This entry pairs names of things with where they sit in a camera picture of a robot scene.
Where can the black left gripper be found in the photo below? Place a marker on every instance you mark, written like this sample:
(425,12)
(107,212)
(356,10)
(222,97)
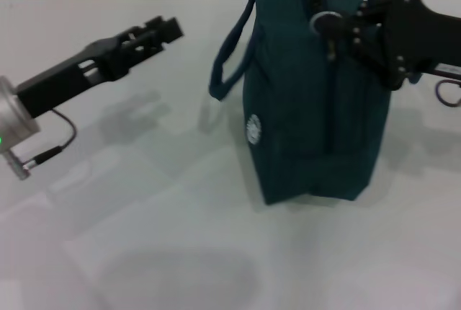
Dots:
(68,77)

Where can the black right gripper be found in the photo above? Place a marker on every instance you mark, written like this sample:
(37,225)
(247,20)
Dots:
(417,29)

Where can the dark teal insulated lunch bag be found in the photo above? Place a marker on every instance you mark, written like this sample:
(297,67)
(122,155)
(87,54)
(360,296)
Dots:
(299,115)

